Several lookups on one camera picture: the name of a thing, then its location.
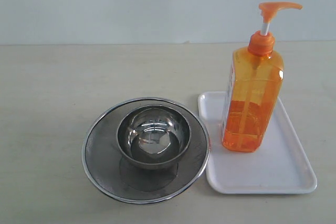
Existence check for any orange soap pump bottle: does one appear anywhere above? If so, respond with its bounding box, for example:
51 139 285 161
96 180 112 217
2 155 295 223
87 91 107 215
222 2 302 153

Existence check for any large steel mesh strainer basin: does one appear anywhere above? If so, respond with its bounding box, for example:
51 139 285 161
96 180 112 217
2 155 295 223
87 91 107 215
82 97 210 204

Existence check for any white rectangular plastic tray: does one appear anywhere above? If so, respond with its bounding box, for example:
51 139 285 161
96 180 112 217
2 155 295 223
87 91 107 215
198 91 317 194

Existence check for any small stainless steel bowl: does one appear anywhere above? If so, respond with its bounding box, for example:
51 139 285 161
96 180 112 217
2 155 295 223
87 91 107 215
116 104 192 170

